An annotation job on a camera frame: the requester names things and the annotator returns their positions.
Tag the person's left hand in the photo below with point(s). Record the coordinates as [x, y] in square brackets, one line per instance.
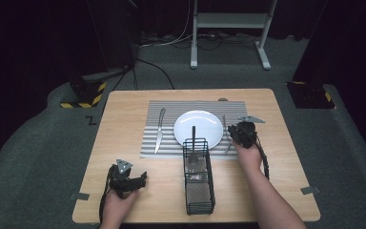
[112, 211]

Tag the grey tape strip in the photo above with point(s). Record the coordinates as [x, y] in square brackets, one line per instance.
[310, 190]
[80, 196]

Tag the silver table knife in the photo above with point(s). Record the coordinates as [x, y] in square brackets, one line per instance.
[159, 133]

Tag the grey striped placemat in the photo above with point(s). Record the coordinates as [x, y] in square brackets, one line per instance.
[171, 140]

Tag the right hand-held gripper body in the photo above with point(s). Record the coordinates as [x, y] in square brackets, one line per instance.
[248, 133]

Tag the white metal stand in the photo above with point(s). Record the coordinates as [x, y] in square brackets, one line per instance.
[230, 20]

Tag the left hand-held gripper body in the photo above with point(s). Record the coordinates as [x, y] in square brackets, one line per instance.
[118, 181]

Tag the white round plate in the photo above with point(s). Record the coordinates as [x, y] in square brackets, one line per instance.
[206, 124]

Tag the black base with hazard stripes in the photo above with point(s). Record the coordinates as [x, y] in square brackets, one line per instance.
[309, 95]
[85, 95]

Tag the tall black panel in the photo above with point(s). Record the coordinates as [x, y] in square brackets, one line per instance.
[114, 35]

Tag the person's right hand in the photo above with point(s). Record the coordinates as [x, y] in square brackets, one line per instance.
[250, 159]

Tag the dark round table grommet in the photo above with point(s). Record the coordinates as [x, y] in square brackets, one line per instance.
[222, 99]

